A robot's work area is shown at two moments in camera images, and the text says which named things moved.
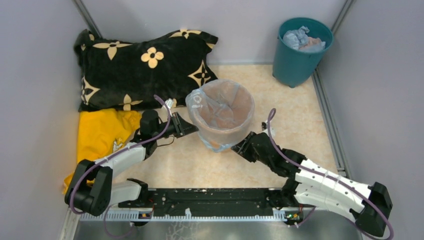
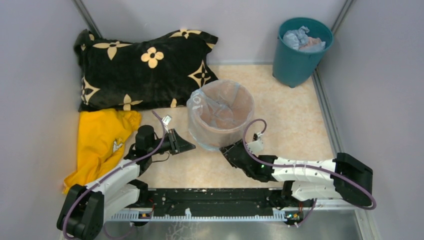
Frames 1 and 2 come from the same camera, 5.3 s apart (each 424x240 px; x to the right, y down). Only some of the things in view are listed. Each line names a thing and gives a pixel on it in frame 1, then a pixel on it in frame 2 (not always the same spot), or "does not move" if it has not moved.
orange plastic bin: x=223 y=111 does not move
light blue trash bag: x=223 y=111 does not move
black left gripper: x=182 y=127 to x=178 y=144
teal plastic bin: x=302 y=43 does not move
